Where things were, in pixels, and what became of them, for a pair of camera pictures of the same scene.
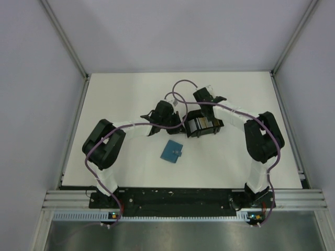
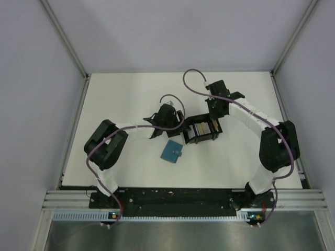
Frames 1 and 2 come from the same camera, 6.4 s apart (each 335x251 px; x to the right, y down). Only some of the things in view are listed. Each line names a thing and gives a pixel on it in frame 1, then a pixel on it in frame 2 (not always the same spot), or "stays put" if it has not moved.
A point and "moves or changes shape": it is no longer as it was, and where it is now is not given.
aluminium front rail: [301, 199] stays put
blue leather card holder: [171, 151] stays put
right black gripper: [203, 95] → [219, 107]
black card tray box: [197, 126] moves or changes shape
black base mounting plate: [180, 201] stays put
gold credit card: [208, 124] → [215, 123]
